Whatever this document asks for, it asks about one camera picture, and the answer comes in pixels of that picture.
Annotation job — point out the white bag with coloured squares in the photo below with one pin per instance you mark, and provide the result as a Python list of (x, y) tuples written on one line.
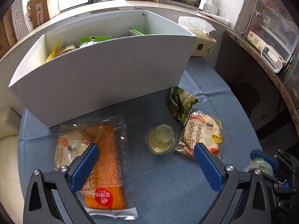
[(29, 16)]

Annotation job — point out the blue tablecloth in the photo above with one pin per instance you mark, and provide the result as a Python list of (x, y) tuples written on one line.
[(163, 186)]

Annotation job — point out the round cracker packet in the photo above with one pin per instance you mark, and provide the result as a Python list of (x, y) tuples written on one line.
[(201, 130), (67, 142)]

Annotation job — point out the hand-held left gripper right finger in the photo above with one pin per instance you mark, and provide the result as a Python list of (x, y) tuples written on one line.
[(208, 165)]

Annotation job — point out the white storage box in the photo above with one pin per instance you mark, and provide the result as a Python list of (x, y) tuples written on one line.
[(105, 74)]

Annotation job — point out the dotted paper bag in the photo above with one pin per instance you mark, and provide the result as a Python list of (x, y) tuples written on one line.
[(19, 21)]

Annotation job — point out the yellow tissue box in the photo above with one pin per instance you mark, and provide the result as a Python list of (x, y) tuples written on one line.
[(203, 44)]

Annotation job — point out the orange cake packet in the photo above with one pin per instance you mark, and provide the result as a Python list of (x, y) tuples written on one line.
[(109, 158)]

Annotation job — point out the white tube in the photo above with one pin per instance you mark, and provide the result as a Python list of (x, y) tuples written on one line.
[(222, 19)]

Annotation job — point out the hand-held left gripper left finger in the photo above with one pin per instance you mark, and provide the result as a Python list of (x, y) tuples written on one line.
[(85, 165)]

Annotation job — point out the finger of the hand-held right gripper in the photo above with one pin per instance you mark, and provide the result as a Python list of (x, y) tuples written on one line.
[(264, 159)]

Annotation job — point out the clear plastic drawer unit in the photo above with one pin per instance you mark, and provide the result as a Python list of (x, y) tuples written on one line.
[(275, 28)]

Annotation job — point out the small cardboard box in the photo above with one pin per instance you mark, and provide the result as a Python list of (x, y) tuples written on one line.
[(39, 11)]

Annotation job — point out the yellow tissue pack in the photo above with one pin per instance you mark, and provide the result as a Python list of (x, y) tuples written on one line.
[(254, 39)]

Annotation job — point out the dark green snack packet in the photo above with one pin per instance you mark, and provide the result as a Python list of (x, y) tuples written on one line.
[(184, 102)]

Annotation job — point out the yellow snack packet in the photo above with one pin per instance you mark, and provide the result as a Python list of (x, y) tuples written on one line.
[(52, 53)]

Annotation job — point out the clear jelly cup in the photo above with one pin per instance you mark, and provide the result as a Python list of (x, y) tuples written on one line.
[(259, 165), (160, 140)]

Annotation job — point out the white digital timer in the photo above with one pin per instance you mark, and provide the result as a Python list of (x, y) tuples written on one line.
[(274, 58)]

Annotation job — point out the marble top side table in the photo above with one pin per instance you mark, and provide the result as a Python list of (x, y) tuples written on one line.
[(287, 98)]

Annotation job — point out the white plastic bottle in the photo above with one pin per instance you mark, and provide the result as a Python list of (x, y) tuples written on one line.
[(210, 5)]

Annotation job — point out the green and white snack packet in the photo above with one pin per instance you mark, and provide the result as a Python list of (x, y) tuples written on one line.
[(93, 39)]

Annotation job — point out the clear plastic container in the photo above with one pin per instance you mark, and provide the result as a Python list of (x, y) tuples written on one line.
[(293, 74)]

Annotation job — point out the large cardboard box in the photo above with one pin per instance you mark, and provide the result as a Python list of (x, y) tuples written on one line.
[(7, 35)]

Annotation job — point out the cream sofa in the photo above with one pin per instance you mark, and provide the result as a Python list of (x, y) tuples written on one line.
[(9, 168)]

